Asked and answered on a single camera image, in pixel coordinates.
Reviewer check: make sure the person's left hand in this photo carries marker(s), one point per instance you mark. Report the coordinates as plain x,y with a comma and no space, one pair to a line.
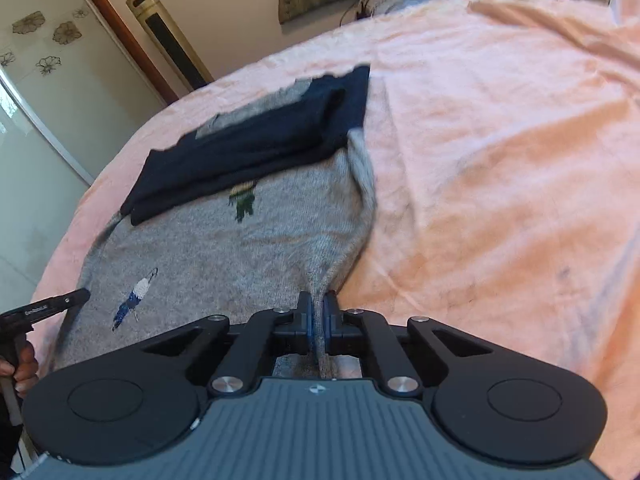
25,365

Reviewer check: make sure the flower print wardrobe door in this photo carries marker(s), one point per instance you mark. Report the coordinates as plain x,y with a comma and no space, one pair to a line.
50,110

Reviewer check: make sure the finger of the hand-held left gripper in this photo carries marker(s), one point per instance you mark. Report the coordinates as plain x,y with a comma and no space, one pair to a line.
70,299

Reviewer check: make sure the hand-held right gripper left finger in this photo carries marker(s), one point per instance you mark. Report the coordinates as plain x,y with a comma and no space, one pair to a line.
306,317

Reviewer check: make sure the grey knit sweater navy sleeves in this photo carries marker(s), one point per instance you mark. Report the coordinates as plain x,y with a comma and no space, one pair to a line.
210,250

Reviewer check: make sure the gold tower fan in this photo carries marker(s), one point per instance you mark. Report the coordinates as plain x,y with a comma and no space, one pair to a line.
167,40

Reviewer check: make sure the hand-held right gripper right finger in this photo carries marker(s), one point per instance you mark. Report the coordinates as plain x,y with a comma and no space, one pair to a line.
330,317

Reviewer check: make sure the wooden door trim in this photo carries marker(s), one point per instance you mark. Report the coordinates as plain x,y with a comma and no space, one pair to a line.
125,35

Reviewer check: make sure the pink blanket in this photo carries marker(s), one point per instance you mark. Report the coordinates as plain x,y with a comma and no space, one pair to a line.
500,160

